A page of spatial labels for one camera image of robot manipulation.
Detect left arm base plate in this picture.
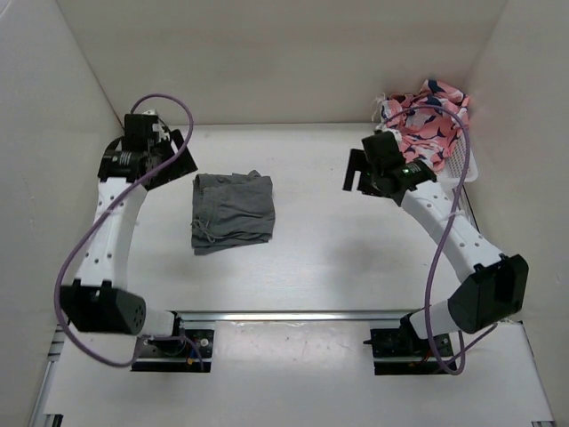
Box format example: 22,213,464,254
131,329,214,374

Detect aluminium rail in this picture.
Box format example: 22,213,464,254
26,128,137,427
179,310,406,322
452,189,557,427

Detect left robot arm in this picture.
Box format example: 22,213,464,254
60,109,197,356

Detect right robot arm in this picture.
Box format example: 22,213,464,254
343,132,529,356

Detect aluminium right side rail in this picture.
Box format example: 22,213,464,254
452,189,557,427

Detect aluminium front rail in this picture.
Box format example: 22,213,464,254
179,310,406,322

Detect grey shorts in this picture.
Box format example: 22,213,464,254
191,170,276,255

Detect white plastic basket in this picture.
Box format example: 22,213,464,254
438,135,478,188

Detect pink patterned shorts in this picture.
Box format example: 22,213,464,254
372,79,470,173

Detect aluminium left side rail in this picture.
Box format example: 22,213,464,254
26,128,137,427

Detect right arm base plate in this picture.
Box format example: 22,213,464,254
363,328,445,376

